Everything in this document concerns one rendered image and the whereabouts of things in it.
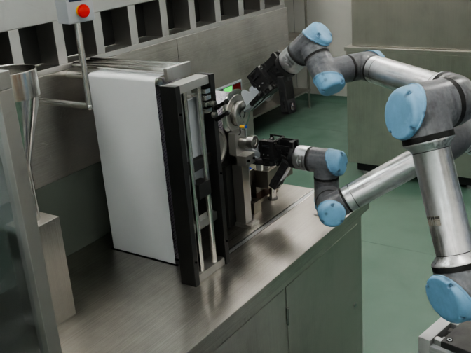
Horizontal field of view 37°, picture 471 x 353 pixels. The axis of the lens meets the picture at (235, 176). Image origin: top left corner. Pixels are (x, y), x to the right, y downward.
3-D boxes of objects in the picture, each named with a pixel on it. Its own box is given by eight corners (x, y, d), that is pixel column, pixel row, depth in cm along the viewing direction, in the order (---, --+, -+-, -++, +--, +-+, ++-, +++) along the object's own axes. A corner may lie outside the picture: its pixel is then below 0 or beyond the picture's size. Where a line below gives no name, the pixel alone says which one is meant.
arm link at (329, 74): (362, 77, 187) (344, 44, 191) (326, 84, 183) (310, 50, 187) (350, 93, 194) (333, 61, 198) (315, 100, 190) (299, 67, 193)
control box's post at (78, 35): (89, 107, 167) (76, 22, 160) (84, 106, 168) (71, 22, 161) (94, 106, 168) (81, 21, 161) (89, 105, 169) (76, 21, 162)
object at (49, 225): (48, 339, 167) (3, 107, 147) (10, 324, 175) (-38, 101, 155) (90, 311, 178) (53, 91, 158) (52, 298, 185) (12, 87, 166)
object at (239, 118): (232, 115, 208) (242, 96, 211) (226, 115, 209) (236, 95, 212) (242, 131, 213) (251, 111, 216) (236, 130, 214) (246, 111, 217)
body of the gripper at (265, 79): (258, 73, 210) (283, 47, 203) (275, 95, 210) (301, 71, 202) (244, 78, 205) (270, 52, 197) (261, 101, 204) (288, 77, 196)
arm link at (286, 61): (311, 63, 199) (297, 68, 193) (301, 72, 202) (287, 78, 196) (296, 42, 200) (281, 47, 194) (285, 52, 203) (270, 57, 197)
